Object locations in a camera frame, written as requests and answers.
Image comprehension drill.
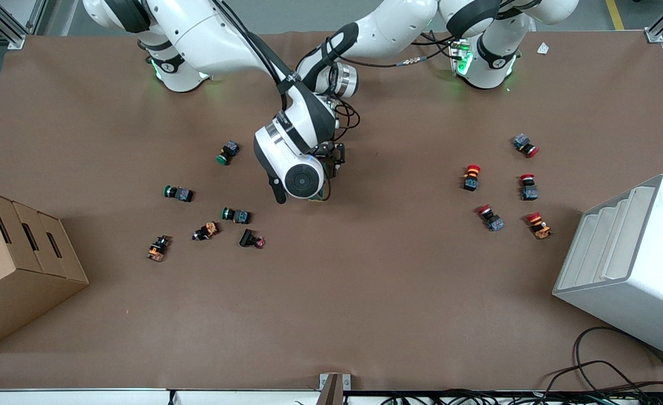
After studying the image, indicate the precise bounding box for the green button grey contact block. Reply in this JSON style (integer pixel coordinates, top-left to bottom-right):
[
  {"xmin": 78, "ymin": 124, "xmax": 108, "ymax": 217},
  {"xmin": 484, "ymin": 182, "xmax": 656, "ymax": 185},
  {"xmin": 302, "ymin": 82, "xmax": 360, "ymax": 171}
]
[
  {"xmin": 220, "ymin": 206, "xmax": 252, "ymax": 225},
  {"xmin": 163, "ymin": 184, "xmax": 195, "ymax": 204},
  {"xmin": 216, "ymin": 140, "xmax": 241, "ymax": 167}
]

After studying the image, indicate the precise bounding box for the red button orange contact block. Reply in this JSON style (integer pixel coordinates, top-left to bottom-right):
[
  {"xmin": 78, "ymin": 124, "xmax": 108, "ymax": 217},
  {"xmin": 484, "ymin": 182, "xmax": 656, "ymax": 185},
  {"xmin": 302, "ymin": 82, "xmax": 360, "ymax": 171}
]
[
  {"xmin": 461, "ymin": 164, "xmax": 482, "ymax": 193},
  {"xmin": 526, "ymin": 211, "xmax": 553, "ymax": 241}
]

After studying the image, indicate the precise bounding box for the black button orange contact block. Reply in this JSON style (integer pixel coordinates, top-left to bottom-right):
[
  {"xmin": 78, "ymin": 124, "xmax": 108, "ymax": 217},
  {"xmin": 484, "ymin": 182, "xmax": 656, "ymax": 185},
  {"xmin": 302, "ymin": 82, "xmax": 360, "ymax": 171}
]
[
  {"xmin": 192, "ymin": 220, "xmax": 220, "ymax": 242},
  {"xmin": 146, "ymin": 235, "xmax": 172, "ymax": 263}
]

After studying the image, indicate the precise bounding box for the brown paper table cover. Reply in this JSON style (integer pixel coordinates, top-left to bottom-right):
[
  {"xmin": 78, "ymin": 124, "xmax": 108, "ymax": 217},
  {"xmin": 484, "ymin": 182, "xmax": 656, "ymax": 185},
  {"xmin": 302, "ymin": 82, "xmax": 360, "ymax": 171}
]
[{"xmin": 0, "ymin": 28, "xmax": 663, "ymax": 392}]

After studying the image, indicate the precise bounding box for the red button grey contact block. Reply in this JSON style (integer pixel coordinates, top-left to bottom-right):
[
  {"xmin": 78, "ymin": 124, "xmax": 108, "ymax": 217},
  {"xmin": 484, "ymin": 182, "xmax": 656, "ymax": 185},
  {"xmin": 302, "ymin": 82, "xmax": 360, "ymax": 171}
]
[
  {"xmin": 475, "ymin": 204, "xmax": 506, "ymax": 233},
  {"xmin": 519, "ymin": 173, "xmax": 539, "ymax": 202},
  {"xmin": 512, "ymin": 133, "xmax": 540, "ymax": 159}
]

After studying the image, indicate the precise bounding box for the white stepped storage bin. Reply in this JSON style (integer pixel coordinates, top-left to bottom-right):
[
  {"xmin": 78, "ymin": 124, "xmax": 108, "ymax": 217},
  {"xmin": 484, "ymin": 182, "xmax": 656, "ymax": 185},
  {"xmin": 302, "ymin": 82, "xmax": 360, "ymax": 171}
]
[{"xmin": 552, "ymin": 173, "xmax": 663, "ymax": 362}]

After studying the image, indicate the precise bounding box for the brown cardboard box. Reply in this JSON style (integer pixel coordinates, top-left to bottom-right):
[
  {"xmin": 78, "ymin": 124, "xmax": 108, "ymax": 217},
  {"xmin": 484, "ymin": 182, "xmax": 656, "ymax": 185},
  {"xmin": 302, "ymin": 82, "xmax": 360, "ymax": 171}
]
[{"xmin": 0, "ymin": 188, "xmax": 91, "ymax": 354}]

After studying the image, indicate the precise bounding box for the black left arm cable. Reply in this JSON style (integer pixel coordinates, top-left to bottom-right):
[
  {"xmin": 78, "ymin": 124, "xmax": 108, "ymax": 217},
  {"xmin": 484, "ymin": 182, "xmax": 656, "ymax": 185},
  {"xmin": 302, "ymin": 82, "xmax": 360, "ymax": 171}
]
[{"xmin": 331, "ymin": 42, "xmax": 459, "ymax": 143}]

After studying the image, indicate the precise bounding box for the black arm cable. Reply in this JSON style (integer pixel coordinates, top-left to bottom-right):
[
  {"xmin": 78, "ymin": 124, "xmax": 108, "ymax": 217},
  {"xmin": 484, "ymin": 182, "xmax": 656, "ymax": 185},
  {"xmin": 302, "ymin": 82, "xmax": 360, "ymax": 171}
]
[
  {"xmin": 212, "ymin": 0, "xmax": 300, "ymax": 110},
  {"xmin": 331, "ymin": 42, "xmax": 459, "ymax": 143}
]

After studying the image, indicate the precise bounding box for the black switch red lamp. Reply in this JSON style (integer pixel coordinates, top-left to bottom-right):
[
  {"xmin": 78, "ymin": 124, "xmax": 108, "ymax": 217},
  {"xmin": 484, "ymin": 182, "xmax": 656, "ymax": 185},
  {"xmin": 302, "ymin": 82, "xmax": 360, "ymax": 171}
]
[{"xmin": 238, "ymin": 228, "xmax": 267, "ymax": 250}]

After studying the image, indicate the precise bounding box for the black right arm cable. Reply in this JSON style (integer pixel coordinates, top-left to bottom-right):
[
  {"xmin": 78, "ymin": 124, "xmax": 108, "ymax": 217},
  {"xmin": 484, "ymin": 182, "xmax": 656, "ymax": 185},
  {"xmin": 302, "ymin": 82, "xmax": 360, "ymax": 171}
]
[{"xmin": 212, "ymin": 0, "xmax": 300, "ymax": 110}]

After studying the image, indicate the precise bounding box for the black left base cable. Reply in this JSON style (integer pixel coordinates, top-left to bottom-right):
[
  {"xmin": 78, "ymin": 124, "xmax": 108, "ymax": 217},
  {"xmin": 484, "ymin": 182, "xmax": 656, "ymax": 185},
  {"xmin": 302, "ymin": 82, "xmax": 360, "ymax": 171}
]
[{"xmin": 409, "ymin": 29, "xmax": 457, "ymax": 48}]

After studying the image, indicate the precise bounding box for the metal table bracket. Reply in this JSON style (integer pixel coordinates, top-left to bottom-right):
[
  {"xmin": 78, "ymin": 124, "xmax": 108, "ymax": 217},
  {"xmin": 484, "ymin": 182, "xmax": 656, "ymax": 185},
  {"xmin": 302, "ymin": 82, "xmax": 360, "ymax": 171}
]
[{"xmin": 318, "ymin": 372, "xmax": 352, "ymax": 405}]

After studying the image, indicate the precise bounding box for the black cable bundle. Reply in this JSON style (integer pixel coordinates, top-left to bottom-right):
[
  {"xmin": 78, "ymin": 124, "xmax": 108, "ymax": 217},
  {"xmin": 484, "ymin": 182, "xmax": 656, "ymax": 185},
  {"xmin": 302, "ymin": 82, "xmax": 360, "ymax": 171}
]
[{"xmin": 381, "ymin": 387, "xmax": 663, "ymax": 405}]

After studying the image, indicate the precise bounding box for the white table edge rail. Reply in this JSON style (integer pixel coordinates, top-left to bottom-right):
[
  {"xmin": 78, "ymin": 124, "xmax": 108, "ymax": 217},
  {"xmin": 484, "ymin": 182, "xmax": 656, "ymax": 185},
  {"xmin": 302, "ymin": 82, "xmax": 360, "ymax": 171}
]
[{"xmin": 0, "ymin": 387, "xmax": 322, "ymax": 405}]

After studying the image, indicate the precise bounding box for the black looped floor cable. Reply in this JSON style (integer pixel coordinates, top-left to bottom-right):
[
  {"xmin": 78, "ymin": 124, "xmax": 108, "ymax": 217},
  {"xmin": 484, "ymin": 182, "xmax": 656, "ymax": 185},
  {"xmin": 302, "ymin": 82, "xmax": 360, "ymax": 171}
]
[{"xmin": 544, "ymin": 325, "xmax": 663, "ymax": 395}]

